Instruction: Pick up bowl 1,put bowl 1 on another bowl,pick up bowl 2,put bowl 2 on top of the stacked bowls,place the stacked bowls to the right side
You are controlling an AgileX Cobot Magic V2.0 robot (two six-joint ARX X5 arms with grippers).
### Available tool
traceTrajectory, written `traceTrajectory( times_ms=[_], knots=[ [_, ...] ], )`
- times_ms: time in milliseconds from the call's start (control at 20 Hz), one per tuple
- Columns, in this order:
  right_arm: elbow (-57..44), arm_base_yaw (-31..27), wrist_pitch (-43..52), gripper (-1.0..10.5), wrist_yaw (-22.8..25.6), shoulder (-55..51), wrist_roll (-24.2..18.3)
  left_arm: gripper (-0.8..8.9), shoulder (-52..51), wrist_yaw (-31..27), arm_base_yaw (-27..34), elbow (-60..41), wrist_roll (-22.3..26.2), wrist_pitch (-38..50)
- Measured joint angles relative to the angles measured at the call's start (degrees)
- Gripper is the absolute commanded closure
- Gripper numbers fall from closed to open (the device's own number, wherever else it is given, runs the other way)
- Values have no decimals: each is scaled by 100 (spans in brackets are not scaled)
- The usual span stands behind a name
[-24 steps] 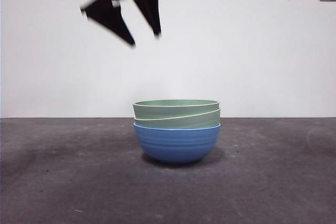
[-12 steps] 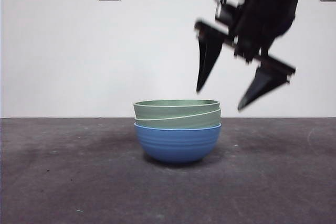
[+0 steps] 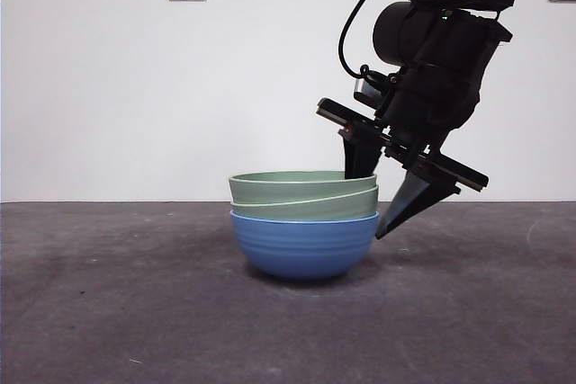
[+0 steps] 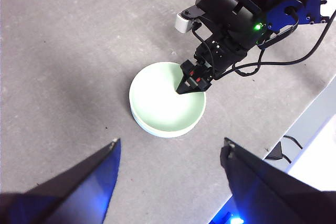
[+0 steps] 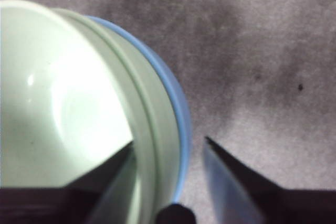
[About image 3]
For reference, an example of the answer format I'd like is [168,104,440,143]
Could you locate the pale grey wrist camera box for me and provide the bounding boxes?
[354,67,398,107]

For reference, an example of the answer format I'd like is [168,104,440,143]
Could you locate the thin black camera cable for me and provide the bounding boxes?
[337,0,407,82]

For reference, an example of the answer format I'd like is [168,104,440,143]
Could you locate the green ribbed bowl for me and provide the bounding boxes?
[228,170,378,206]
[229,185,379,223]

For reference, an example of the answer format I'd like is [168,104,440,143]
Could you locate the blue ribbed bowl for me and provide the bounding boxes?
[229,211,380,281]

